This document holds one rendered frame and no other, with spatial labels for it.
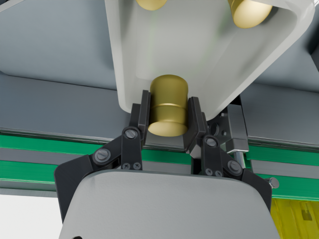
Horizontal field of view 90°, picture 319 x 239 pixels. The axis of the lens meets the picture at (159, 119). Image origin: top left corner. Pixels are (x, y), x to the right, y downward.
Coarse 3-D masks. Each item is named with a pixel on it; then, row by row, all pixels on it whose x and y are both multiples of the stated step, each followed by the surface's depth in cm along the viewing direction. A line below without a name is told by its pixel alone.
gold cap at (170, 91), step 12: (156, 84) 14; (168, 84) 13; (180, 84) 13; (156, 96) 13; (168, 96) 13; (180, 96) 13; (156, 108) 12; (168, 108) 12; (180, 108) 12; (156, 120) 12; (168, 120) 12; (180, 120) 12; (156, 132) 14; (168, 132) 14; (180, 132) 13
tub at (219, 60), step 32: (128, 0) 15; (192, 0) 19; (224, 0) 18; (256, 0) 12; (288, 0) 12; (128, 32) 18; (160, 32) 22; (192, 32) 22; (224, 32) 22; (256, 32) 18; (288, 32) 14; (128, 64) 22; (160, 64) 28; (192, 64) 27; (224, 64) 25; (256, 64) 18; (128, 96) 28; (224, 96) 24
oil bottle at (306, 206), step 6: (300, 204) 37; (306, 204) 37; (312, 204) 37; (318, 204) 37; (306, 210) 36; (312, 210) 36; (318, 210) 36; (306, 216) 35; (312, 216) 36; (318, 216) 36; (306, 222) 35; (312, 222) 35; (318, 222) 35; (306, 228) 35; (312, 228) 35; (318, 228) 35; (312, 234) 34; (318, 234) 34
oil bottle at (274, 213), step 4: (272, 200) 36; (272, 204) 35; (272, 208) 35; (276, 208) 35; (272, 212) 35; (276, 212) 35; (272, 216) 34; (276, 216) 34; (276, 220) 34; (276, 224) 34; (276, 228) 33; (280, 228) 34; (280, 232) 33; (280, 236) 33
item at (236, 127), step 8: (232, 104) 29; (224, 112) 30; (232, 112) 29; (240, 112) 29; (216, 120) 32; (224, 120) 29; (232, 120) 28; (240, 120) 28; (208, 128) 35; (216, 128) 31; (224, 128) 29; (232, 128) 27; (240, 128) 27; (216, 136) 32; (224, 136) 29; (232, 136) 27; (240, 136) 27; (224, 144) 29
